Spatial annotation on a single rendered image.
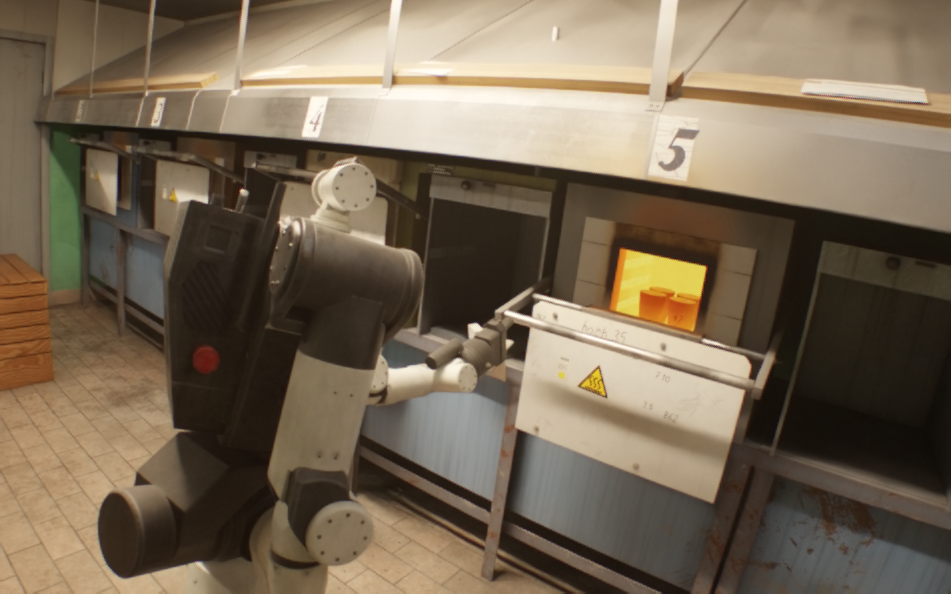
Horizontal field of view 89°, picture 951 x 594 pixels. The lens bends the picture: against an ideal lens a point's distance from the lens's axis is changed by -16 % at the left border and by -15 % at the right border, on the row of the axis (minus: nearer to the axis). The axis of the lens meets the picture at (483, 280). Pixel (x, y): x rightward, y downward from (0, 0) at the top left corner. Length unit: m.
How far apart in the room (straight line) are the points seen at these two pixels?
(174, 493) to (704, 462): 1.21
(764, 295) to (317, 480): 1.21
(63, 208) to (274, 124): 3.45
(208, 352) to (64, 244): 4.75
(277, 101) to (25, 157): 3.40
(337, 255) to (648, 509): 1.48
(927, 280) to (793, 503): 0.70
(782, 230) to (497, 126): 0.77
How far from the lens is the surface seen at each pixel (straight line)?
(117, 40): 5.51
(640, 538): 1.94
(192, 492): 0.80
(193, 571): 1.02
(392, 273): 0.61
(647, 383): 1.52
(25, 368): 3.86
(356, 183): 0.81
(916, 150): 1.25
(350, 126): 1.84
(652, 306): 1.72
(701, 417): 1.51
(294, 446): 0.64
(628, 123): 1.33
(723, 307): 1.56
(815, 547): 1.82
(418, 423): 2.27
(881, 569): 1.85
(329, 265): 0.58
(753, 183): 1.23
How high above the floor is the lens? 1.49
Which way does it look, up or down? 12 degrees down
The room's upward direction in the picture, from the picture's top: 7 degrees clockwise
